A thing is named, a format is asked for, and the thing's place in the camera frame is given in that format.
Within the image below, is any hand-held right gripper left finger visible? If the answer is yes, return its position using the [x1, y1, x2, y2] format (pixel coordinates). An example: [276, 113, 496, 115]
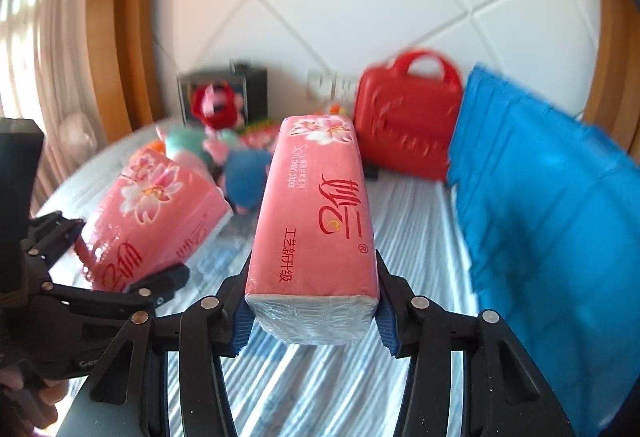
[89, 253, 253, 437]

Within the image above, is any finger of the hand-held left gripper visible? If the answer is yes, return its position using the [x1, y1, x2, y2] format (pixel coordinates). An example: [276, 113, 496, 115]
[20, 211, 86, 270]
[42, 263, 192, 318]

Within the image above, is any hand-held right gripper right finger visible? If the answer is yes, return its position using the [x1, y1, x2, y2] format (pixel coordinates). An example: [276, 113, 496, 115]
[372, 249, 576, 437]

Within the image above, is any pink tissue pack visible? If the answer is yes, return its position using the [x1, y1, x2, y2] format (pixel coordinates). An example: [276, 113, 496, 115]
[75, 151, 233, 293]
[245, 114, 378, 348]

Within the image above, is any blue plastic storage bin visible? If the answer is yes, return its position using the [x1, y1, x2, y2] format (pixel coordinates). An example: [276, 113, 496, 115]
[444, 62, 640, 437]

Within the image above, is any person's left hand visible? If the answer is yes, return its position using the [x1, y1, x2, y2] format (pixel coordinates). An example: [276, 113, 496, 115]
[0, 364, 58, 430]

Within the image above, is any striped bedsheet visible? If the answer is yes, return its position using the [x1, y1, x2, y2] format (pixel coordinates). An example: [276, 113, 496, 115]
[30, 117, 501, 437]

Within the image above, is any blue pig plush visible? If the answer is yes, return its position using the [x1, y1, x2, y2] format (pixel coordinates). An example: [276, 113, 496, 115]
[202, 130, 275, 218]

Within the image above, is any pig plush in teal dress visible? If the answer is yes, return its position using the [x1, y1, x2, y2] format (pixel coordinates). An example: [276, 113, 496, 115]
[159, 124, 213, 165]

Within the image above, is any beige curtain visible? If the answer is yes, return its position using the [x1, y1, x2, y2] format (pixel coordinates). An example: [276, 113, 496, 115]
[0, 0, 116, 198]

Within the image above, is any red plush toy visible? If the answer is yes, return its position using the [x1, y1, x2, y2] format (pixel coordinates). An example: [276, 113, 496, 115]
[191, 82, 248, 130]

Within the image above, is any red and green packet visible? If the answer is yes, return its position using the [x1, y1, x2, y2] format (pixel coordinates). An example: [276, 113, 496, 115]
[240, 120, 281, 150]

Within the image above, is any red toy suitcase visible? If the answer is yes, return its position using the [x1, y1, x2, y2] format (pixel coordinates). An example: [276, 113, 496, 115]
[352, 48, 463, 183]

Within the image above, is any black square box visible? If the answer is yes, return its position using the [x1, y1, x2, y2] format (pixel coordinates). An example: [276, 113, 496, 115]
[177, 61, 268, 128]

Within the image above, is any wooden frame post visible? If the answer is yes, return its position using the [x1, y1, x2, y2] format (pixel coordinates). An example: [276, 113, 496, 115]
[580, 0, 636, 148]
[95, 0, 176, 143]

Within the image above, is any white wall socket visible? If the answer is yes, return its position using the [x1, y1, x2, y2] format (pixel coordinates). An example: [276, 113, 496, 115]
[332, 74, 358, 100]

